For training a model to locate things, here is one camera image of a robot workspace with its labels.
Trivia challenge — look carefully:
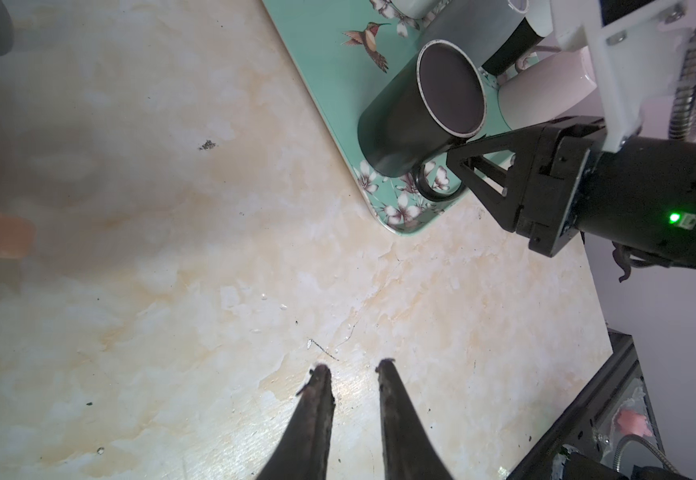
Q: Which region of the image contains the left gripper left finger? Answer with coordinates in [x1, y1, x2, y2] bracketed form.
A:
[257, 364, 335, 480]

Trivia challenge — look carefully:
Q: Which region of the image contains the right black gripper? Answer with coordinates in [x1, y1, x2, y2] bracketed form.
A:
[446, 117, 696, 272]

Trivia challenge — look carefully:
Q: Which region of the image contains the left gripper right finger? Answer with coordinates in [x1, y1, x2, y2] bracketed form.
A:
[376, 358, 452, 479]

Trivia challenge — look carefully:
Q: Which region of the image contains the black mug white inside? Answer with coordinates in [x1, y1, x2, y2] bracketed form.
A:
[358, 40, 487, 203]

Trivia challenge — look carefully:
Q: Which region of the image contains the light grey mug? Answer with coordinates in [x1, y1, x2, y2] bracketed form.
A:
[419, 0, 530, 67]

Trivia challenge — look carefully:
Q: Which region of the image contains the green floral tray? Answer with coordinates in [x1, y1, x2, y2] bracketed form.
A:
[262, 0, 517, 236]

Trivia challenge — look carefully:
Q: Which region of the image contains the pale pink mug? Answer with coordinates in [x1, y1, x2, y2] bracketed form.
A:
[498, 47, 597, 130]

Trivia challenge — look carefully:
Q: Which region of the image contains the black mug white base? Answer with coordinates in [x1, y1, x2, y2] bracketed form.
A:
[482, 17, 554, 76]

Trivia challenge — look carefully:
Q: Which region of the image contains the white teapot shaped mug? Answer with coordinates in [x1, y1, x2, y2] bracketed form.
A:
[391, 0, 441, 19]

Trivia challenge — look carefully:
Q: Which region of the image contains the pink sponge piece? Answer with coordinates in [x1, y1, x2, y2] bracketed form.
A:
[615, 408, 654, 438]

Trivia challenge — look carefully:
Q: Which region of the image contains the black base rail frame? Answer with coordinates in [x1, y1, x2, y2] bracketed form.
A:
[507, 330, 665, 479]

